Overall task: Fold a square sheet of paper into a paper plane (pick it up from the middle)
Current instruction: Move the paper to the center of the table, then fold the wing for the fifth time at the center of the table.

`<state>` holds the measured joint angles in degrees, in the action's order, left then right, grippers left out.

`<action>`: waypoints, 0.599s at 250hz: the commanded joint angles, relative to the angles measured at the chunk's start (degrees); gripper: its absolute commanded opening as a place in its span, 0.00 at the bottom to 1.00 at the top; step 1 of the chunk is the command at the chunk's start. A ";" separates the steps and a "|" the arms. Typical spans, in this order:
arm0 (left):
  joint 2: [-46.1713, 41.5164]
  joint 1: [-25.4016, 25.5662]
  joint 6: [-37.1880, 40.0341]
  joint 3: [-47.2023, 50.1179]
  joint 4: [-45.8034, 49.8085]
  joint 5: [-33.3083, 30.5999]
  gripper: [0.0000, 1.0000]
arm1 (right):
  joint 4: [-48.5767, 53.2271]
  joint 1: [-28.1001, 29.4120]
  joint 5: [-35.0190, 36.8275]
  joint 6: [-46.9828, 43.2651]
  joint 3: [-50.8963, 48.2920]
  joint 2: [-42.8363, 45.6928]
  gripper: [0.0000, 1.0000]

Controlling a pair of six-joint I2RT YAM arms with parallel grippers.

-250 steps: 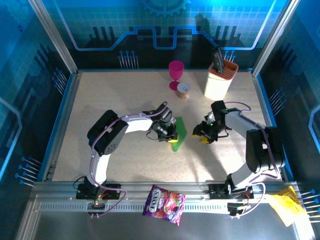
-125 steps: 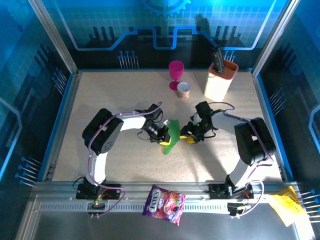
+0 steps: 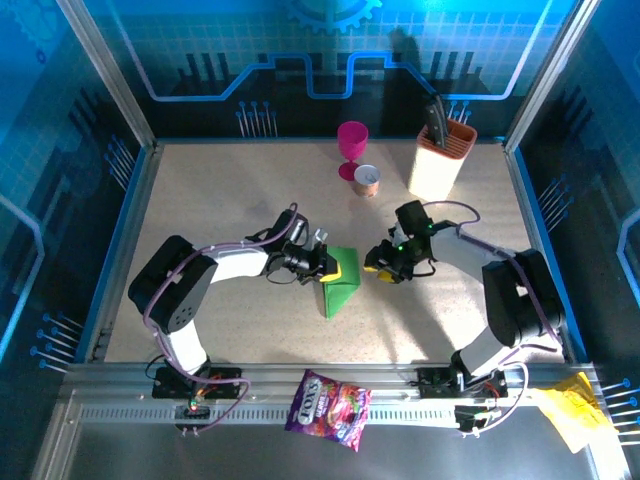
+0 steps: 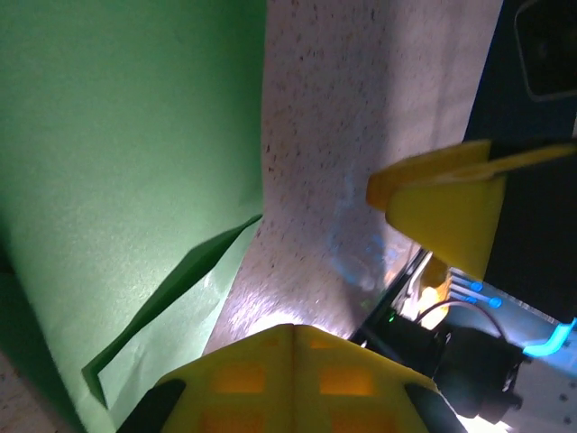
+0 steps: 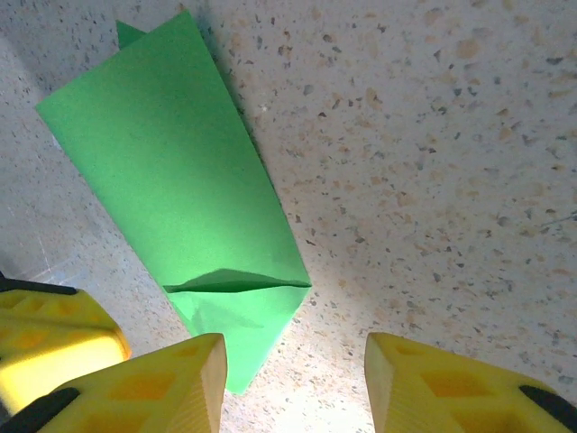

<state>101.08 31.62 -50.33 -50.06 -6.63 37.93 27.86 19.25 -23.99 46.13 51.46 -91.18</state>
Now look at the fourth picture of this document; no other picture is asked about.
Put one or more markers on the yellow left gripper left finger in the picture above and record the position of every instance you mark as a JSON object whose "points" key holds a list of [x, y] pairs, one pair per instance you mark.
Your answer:
{"points": [[234, 388]]}

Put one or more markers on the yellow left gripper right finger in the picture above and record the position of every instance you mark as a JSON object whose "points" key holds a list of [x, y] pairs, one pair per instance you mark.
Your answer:
{"points": [[351, 392]]}

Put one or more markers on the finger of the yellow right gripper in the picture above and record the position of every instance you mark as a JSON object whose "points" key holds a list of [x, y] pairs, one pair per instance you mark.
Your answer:
{"points": [[451, 221], [428, 169]]}

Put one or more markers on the green cloth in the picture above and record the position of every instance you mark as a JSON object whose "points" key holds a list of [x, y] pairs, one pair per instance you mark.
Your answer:
{"points": [[112, 158]]}

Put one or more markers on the yellow cloth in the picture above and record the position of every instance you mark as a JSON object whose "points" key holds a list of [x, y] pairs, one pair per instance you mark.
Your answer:
{"points": [[435, 288]]}

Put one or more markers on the aluminium front rail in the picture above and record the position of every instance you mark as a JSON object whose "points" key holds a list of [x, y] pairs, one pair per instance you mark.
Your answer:
{"points": [[550, 397]]}

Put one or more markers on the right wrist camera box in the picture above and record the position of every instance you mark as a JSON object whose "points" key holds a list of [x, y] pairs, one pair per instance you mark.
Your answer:
{"points": [[550, 45]]}

